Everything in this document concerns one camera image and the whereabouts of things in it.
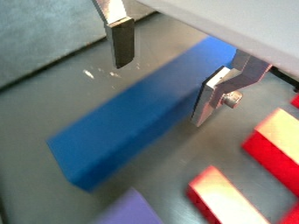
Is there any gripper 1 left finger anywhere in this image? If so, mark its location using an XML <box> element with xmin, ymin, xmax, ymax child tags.
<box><xmin>92</xmin><ymin>0</ymin><xmax>134</xmax><ymax>68</ymax></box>

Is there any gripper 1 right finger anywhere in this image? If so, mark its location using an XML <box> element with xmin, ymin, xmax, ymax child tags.
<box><xmin>190</xmin><ymin>49</ymin><xmax>272</xmax><ymax>127</ymax></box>

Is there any long blue bar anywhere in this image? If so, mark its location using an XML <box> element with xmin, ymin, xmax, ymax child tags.
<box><xmin>46</xmin><ymin>38</ymin><xmax>236</xmax><ymax>192</ymax></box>

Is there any red zigzag block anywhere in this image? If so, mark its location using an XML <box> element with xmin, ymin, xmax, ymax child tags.
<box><xmin>189</xmin><ymin>94</ymin><xmax>299</xmax><ymax>224</ymax></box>

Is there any purple bow-tie block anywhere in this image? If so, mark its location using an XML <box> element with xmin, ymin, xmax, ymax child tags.
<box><xmin>90</xmin><ymin>188</ymin><xmax>162</xmax><ymax>224</ymax></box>

